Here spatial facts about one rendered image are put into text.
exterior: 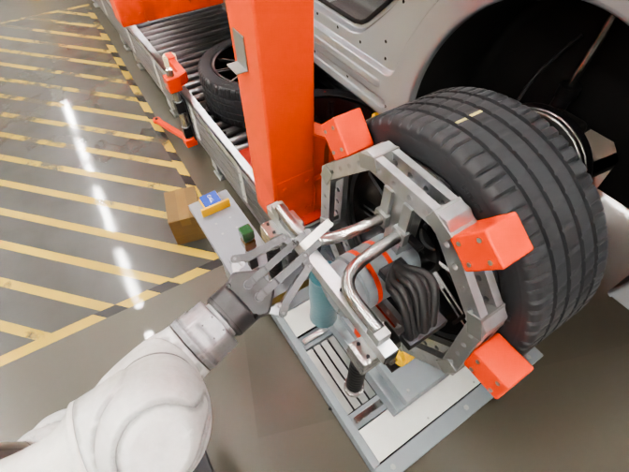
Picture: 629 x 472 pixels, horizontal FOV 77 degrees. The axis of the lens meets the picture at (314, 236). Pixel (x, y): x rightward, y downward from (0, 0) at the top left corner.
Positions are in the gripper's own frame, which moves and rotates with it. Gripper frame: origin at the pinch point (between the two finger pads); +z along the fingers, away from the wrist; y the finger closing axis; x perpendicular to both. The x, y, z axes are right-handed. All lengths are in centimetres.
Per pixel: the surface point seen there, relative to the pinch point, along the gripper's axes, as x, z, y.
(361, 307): 2.9, -1.3, -15.0
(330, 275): 10.7, 0.9, -8.1
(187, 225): 137, 4, 44
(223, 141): 123, 42, 63
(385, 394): 76, 8, -60
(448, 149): -5.3, 28.7, -4.6
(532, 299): -4.5, 21.2, -34.3
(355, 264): 6.8, 4.8, -9.3
